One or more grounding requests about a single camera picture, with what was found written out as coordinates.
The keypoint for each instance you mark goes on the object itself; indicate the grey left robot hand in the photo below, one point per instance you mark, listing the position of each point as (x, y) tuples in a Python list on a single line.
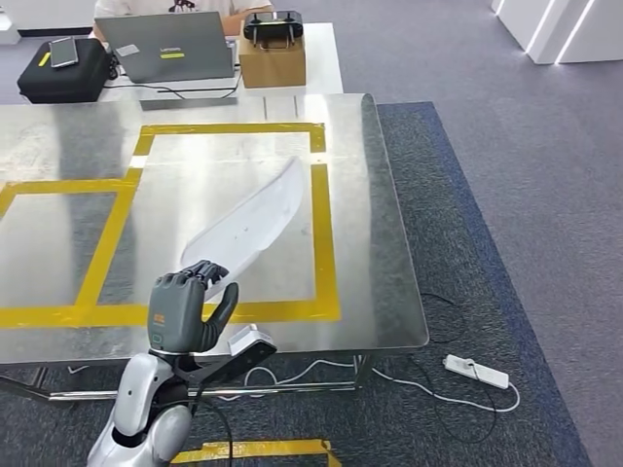
[(175, 316)]

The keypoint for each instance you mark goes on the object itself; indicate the white plastic car part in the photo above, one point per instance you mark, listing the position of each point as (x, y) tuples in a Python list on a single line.
[(253, 225)]

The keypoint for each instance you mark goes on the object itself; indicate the yellow workbench tape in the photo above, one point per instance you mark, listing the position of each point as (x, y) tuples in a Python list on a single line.
[(323, 245)]

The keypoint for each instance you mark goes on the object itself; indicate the steel workbench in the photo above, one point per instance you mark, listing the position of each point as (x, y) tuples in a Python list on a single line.
[(370, 258)]

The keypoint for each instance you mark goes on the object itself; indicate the yellow floor tape square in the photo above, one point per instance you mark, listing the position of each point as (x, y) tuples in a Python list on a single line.
[(253, 449)]

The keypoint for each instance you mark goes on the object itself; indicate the grey laptop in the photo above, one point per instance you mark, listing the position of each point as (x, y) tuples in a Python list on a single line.
[(165, 48)]

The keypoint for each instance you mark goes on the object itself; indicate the black carrying case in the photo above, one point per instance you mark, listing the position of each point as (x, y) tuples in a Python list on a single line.
[(63, 80)]

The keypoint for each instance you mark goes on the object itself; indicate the brown cardboard box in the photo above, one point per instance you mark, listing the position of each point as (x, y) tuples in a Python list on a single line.
[(272, 64)]

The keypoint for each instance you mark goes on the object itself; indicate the white table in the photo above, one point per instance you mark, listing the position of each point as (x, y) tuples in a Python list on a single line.
[(321, 64)]

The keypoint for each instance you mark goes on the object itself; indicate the black remote controller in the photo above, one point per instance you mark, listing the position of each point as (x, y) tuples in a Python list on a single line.
[(272, 26)]

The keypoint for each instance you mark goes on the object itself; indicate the white power strip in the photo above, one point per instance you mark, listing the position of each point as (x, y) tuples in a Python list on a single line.
[(474, 372)]

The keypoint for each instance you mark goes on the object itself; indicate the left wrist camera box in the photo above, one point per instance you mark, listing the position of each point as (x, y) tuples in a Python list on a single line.
[(248, 338)]

